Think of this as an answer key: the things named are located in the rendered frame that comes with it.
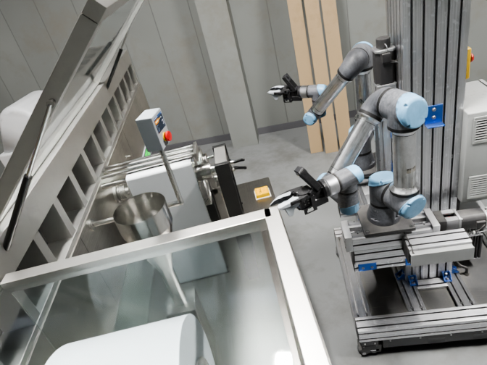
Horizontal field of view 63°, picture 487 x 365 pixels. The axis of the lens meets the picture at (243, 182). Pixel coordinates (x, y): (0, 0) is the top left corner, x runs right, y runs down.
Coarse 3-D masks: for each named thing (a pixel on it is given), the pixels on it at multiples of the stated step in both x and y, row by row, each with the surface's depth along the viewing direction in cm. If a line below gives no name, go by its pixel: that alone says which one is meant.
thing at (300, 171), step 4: (296, 168) 140; (300, 168) 138; (296, 172) 139; (300, 172) 138; (304, 172) 138; (300, 176) 139; (304, 176) 138; (308, 176) 139; (304, 180) 142; (308, 180) 139; (312, 180) 140; (316, 180) 141; (308, 184) 144; (312, 184) 140; (316, 184) 141; (316, 188) 141
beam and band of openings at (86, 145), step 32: (128, 64) 229; (96, 96) 160; (128, 96) 214; (96, 128) 158; (64, 160) 117; (96, 160) 149; (32, 192) 96; (64, 192) 120; (0, 224) 84; (32, 224) 92; (64, 224) 108; (0, 256) 79; (32, 256) 94; (64, 256) 104; (0, 288) 76
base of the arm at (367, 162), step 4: (368, 152) 218; (360, 156) 219; (364, 156) 218; (368, 156) 219; (372, 156) 221; (356, 160) 221; (360, 160) 219; (364, 160) 219; (368, 160) 219; (372, 160) 222; (356, 164) 222; (360, 164) 220; (364, 164) 220; (368, 164) 220; (372, 164) 221; (360, 168) 221; (364, 168) 220; (368, 168) 220
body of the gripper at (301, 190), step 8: (320, 184) 145; (296, 192) 142; (304, 192) 141; (312, 192) 141; (320, 192) 147; (328, 192) 143; (312, 200) 141; (320, 200) 145; (296, 208) 148; (304, 208) 143
